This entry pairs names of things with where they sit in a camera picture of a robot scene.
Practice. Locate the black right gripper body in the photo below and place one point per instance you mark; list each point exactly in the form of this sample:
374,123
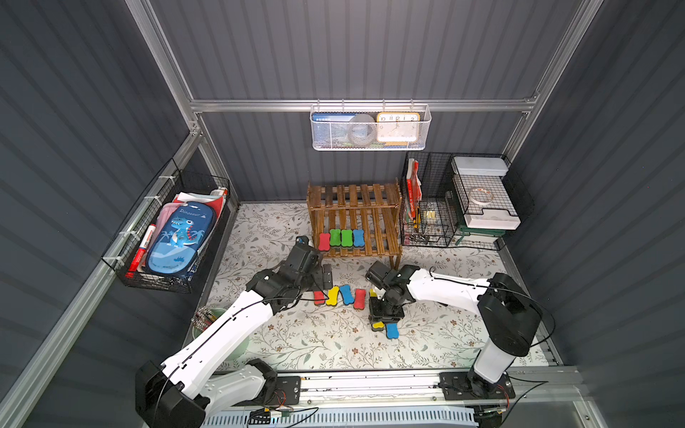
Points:
385,311

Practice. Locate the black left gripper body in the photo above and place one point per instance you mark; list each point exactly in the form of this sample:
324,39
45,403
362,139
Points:
325,275

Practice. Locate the yellow eraser top shelf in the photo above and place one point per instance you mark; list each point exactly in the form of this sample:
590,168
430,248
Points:
332,296

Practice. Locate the blue eraser top shelf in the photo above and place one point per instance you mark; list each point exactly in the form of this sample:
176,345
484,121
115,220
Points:
347,296

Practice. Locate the blue eraser shelf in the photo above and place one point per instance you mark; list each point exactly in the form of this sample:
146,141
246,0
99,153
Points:
358,237
347,296

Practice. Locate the red eraser top shelf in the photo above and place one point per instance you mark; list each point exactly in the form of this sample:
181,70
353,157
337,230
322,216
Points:
319,298

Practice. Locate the red eraser shelf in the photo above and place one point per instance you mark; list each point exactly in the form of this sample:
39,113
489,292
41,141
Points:
319,298
324,242

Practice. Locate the green eraser shelf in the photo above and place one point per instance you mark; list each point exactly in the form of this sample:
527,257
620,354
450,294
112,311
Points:
335,238

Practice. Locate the wooden two-tier shelf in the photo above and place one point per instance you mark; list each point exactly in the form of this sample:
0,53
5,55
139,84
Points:
375,208

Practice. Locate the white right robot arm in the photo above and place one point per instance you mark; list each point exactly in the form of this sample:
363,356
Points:
510,316

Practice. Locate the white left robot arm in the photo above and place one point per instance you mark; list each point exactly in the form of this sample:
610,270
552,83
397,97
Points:
183,390

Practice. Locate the red eraser lower shelf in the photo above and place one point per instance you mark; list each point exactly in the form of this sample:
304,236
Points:
324,242

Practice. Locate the red folder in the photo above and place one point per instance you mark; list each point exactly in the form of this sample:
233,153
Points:
413,184

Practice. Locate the blue dinosaur pencil case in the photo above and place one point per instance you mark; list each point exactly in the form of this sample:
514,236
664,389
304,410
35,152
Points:
177,246

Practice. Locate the clear tape roll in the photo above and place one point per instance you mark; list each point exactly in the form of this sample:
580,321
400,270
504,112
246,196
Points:
481,196

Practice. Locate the white plastic box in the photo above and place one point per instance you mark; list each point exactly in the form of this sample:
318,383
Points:
493,219

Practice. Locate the pink case in basket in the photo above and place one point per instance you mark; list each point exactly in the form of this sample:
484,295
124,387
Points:
166,211

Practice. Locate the grey tape roll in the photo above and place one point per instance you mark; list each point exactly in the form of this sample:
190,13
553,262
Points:
362,130

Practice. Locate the blue box in basket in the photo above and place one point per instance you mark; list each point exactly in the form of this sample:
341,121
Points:
330,130

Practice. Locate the white box on organizer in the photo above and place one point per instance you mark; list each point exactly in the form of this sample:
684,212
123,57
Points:
479,166

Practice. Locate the red marker pen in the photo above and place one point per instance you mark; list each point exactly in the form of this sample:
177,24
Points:
141,251

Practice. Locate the yellow alarm clock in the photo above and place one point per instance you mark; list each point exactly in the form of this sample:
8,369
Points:
397,127

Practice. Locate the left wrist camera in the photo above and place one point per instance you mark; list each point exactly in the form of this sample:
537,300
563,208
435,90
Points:
302,241

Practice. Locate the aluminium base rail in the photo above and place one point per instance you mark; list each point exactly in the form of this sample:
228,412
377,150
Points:
421,387

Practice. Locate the black wire desk organizer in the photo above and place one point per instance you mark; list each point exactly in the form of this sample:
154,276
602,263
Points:
445,202

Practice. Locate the white wire wall basket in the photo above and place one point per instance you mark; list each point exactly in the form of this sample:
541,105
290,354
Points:
373,109

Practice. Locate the black wire side basket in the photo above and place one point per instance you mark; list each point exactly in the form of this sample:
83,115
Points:
179,186

